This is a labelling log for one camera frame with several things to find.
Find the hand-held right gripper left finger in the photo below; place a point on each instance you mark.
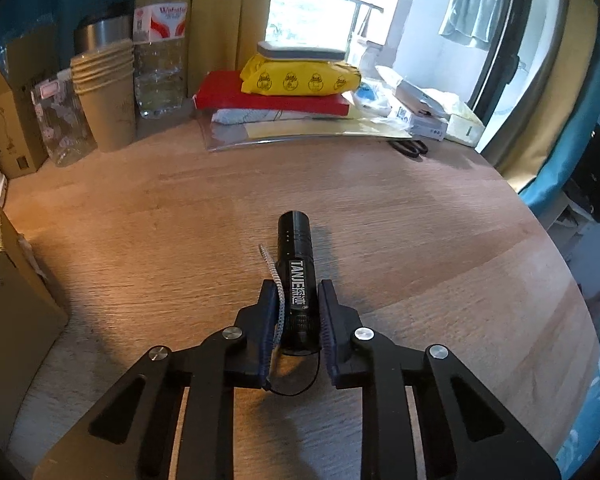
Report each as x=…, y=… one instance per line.
x=270, y=340

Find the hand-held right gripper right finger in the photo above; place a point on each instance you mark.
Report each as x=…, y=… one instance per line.
x=330, y=340

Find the black flashlight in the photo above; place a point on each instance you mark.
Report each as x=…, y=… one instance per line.
x=297, y=280

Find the black scissors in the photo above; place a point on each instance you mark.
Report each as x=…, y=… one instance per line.
x=410, y=147

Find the clear folder with papers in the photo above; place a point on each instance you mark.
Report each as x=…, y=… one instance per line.
x=305, y=129

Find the blue mask packet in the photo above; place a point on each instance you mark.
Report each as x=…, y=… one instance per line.
x=372, y=97

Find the red book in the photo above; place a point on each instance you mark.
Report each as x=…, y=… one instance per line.
x=215, y=92

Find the pale yellow tissue pack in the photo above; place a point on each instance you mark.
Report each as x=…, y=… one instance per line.
x=465, y=122

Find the yellow wipes pack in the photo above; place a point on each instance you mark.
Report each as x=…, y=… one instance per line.
x=300, y=77

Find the white computer desk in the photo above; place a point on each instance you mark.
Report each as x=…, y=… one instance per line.
x=570, y=220

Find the blue printed blanket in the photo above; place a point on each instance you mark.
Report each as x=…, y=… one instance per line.
x=595, y=410

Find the stack of paper cups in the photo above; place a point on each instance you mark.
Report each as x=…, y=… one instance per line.
x=107, y=110

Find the clear water bottle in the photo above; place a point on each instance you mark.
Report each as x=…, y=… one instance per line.
x=160, y=60

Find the printed clear glass jar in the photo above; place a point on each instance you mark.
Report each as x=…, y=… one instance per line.
x=62, y=120

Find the black monitor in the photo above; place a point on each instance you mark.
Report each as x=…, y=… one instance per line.
x=597, y=175

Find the yellow curtain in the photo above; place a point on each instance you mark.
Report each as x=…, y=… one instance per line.
x=220, y=10
x=545, y=85

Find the printed cardboard lamp box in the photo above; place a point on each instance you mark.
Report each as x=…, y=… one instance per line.
x=10, y=110

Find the steel thermos cup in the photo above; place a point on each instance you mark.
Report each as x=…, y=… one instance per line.
x=102, y=35

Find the hanging light green towel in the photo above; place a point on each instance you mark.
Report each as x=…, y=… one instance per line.
x=475, y=5

